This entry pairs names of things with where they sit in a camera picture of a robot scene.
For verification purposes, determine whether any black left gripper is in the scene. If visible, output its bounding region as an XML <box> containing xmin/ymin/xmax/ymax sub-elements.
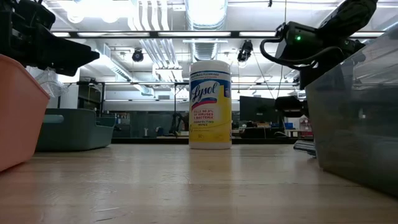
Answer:
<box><xmin>0</xmin><ymin>0</ymin><xmax>100</xmax><ymax>77</ymax></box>

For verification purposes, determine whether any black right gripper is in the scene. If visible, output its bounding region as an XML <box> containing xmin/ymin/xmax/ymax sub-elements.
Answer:
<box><xmin>275</xmin><ymin>43</ymin><xmax>366</xmax><ymax>118</ymax></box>

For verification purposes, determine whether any orange plastic tray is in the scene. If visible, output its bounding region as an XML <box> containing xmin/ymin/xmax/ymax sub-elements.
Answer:
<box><xmin>0</xmin><ymin>54</ymin><xmax>50</xmax><ymax>172</ymax></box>

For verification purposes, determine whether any teal plastic tray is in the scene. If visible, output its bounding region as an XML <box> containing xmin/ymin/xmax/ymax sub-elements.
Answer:
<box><xmin>35</xmin><ymin>108</ymin><xmax>116</xmax><ymax>152</ymax></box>

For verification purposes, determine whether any black computer monitor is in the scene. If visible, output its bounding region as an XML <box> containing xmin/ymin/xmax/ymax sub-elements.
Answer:
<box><xmin>239</xmin><ymin>95</ymin><xmax>277</xmax><ymax>123</ymax></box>

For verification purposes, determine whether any blue disposable razor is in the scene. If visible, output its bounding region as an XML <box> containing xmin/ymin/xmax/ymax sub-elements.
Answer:
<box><xmin>293</xmin><ymin>139</ymin><xmax>317</xmax><ymax>157</ymax></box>

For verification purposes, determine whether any dark grey transparent tray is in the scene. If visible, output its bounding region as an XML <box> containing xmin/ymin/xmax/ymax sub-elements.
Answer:
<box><xmin>304</xmin><ymin>23</ymin><xmax>398</xmax><ymax>197</ymax></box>

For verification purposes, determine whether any yellow Lysol wipes canister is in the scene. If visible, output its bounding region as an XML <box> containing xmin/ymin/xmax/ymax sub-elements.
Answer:
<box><xmin>188</xmin><ymin>59</ymin><xmax>233</xmax><ymax>151</ymax></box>

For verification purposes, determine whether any black overhead crossbar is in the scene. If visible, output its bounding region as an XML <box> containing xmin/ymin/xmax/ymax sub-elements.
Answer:
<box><xmin>51</xmin><ymin>30</ymin><xmax>386</xmax><ymax>39</ymax></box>

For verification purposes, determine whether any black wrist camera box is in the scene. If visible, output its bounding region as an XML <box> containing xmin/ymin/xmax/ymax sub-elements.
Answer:
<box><xmin>275</xmin><ymin>21</ymin><xmax>320</xmax><ymax>63</ymax></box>

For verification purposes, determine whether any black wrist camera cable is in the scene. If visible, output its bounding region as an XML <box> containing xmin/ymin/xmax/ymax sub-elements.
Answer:
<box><xmin>259</xmin><ymin>36</ymin><xmax>345</xmax><ymax>71</ymax></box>

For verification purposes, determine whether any black hanging camera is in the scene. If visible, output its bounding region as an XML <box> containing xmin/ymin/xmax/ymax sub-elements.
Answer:
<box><xmin>237</xmin><ymin>39</ymin><xmax>254</xmax><ymax>63</ymax></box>

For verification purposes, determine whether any silver ventilation duct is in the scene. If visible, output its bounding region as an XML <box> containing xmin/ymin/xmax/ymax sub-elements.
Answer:
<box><xmin>185</xmin><ymin>0</ymin><xmax>228</xmax><ymax>60</ymax></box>

